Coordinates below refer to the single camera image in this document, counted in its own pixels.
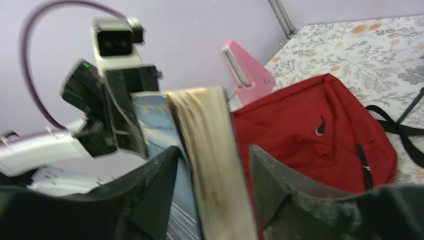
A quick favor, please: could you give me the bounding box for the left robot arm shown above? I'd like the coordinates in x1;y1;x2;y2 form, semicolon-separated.
0;60;162;177

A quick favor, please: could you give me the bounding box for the black microphone tripod stand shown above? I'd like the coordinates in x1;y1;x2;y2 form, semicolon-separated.
396;87;424;124

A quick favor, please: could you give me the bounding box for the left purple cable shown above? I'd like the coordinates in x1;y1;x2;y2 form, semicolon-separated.
18;0;128;132

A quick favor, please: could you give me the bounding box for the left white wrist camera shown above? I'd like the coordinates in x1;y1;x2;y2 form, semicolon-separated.
90;17;144;77

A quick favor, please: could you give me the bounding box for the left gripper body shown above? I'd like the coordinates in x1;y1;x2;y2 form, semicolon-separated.
102;64;161;159

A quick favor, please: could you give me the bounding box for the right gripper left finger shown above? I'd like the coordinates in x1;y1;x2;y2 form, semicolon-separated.
0;146;181;240

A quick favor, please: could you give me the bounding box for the pink metronome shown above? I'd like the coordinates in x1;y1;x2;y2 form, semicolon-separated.
220;40;276;106

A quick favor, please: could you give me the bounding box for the dark blue book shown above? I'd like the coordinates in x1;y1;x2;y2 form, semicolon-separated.
131;87;259;240

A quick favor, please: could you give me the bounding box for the red backpack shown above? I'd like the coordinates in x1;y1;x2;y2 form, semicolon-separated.
230;73;424;240

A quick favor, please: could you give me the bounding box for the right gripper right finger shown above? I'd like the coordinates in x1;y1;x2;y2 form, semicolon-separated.
249;145;424;240

